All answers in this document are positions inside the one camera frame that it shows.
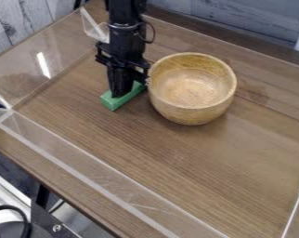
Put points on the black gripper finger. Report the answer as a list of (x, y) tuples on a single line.
[(115, 76), (125, 82)]

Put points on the black table leg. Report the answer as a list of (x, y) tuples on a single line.
[(43, 197)]

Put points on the light wooden bowl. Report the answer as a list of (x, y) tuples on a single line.
[(192, 88)]

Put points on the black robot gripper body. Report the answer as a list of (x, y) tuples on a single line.
[(124, 50)]

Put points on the green rectangular block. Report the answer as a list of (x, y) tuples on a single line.
[(115, 103)]

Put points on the clear acrylic tray enclosure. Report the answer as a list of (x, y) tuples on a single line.
[(143, 176)]

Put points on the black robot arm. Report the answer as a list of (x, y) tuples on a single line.
[(125, 12)]

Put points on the black metal table bracket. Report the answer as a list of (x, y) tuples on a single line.
[(47, 226)]

